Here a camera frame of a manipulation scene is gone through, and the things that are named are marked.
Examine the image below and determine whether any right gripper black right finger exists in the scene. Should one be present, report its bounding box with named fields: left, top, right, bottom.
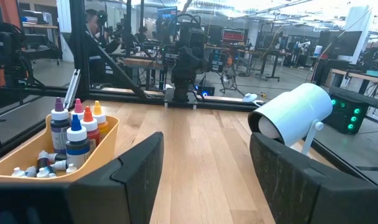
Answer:
left=249, top=132, right=378, bottom=224

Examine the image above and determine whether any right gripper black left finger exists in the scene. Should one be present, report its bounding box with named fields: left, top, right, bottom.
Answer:
left=68, top=131, right=165, bottom=224

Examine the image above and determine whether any large blue-capped dye bottle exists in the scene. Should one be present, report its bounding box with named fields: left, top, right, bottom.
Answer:
left=65, top=114, right=91, bottom=170

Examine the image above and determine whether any large red-capped dye bottle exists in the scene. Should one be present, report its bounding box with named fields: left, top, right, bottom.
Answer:
left=80, top=106, right=101, bottom=147

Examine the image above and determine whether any large yellow-capped dye bottle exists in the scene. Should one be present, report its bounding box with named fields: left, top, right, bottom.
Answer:
left=92, top=100, right=109, bottom=141

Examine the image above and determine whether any small black dye bottle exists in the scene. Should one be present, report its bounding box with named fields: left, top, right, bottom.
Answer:
left=48, top=152, right=67, bottom=162

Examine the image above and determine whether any large purple-capped dye bottle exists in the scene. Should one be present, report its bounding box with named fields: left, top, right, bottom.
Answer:
left=50, top=96, right=71, bottom=156

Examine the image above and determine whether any large pink-capped dye bottle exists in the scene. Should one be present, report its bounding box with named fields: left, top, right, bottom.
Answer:
left=71, top=98, right=85, bottom=121

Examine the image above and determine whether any blue-lit black device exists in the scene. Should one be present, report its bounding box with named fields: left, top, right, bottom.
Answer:
left=195, top=81, right=216, bottom=96

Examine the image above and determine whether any yellow plastic bin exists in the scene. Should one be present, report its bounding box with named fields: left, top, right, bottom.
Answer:
left=0, top=113, right=121, bottom=184

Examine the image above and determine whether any black tripod stand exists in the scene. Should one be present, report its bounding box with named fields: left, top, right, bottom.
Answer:
left=219, top=63, right=246, bottom=96

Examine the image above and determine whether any red-lit display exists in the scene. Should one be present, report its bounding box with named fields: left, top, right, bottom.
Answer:
left=221, top=29, right=246, bottom=44

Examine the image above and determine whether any blue-lit computer monitor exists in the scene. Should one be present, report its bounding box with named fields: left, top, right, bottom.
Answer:
left=157, top=6, right=178, bottom=35

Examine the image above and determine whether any person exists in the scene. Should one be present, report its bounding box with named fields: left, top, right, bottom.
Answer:
left=135, top=26, right=152, bottom=44
left=83, top=8, right=123, bottom=85

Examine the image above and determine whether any white round puck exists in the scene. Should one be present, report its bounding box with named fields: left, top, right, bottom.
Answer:
left=241, top=92, right=259, bottom=103

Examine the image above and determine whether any white cylindrical cup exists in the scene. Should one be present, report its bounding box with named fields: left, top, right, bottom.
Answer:
left=247, top=82, right=334, bottom=156

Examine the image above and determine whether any computer tower with green lights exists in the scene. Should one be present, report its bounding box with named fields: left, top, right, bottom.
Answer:
left=324, top=86, right=371, bottom=135

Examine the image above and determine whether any wooden workbench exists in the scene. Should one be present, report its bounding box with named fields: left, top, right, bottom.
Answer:
left=330, top=68, right=378, bottom=94

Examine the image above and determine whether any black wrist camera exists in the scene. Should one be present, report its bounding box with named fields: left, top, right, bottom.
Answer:
left=188, top=27, right=207, bottom=48

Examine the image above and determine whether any silver metal bracket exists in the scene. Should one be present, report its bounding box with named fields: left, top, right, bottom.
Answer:
left=63, top=68, right=81, bottom=110

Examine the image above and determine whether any dark wall monitor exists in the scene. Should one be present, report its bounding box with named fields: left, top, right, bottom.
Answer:
left=330, top=30, right=363, bottom=57

